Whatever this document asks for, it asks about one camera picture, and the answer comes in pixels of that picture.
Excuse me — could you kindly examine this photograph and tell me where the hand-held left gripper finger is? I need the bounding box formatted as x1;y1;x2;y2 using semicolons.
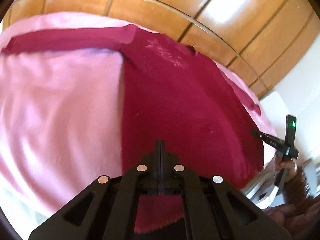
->
29;141;160;240
160;141;292;240

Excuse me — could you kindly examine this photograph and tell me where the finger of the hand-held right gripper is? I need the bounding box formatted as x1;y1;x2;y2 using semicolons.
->
251;129;287;153

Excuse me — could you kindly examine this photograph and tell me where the crimson long-sleeve shirt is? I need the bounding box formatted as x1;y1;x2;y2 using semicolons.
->
2;24;265;233

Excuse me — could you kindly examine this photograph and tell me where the person's right forearm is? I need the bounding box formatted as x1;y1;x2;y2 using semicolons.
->
285;166;318;207

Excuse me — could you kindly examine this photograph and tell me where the person's right hand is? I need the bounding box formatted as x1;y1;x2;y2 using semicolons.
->
274;154;298;181

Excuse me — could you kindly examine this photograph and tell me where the white board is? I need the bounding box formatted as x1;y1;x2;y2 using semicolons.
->
259;91;288;133

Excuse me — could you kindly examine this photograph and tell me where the grey box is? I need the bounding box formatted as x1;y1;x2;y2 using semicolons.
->
301;158;317;180

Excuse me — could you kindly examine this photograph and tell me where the person's dark clothing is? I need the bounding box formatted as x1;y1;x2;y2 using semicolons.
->
264;201;309;234

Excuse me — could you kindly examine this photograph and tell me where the pink bed sheet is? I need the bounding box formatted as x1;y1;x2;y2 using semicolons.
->
0;12;277;215

